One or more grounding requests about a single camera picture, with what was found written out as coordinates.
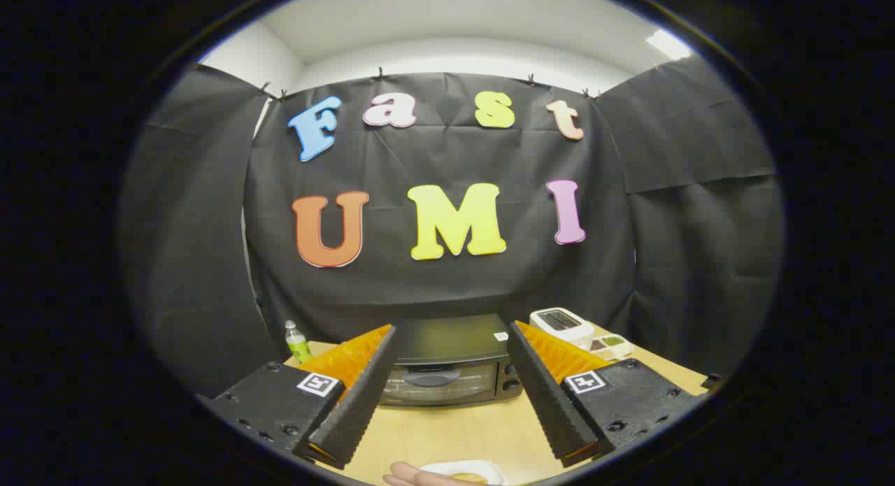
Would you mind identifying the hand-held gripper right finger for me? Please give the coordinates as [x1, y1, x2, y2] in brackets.
[507, 320, 700, 468]

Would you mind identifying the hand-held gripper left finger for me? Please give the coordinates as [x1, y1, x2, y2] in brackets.
[198, 324, 399, 471]

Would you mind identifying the black toaster oven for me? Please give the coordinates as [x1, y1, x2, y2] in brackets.
[380, 314, 525, 408]

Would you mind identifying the white bread toaster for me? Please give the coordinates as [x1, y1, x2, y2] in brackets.
[529, 308, 595, 348]

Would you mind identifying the white divided condiment dish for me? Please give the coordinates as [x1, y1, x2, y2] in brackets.
[586, 332, 634, 362]

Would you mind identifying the green label plastic bottle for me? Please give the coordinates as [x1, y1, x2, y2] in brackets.
[285, 320, 313, 365]

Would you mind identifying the white plate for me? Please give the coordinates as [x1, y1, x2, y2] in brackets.
[420, 460, 506, 486]

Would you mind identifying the ceiling light panel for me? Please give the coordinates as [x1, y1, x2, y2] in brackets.
[645, 28, 693, 60]

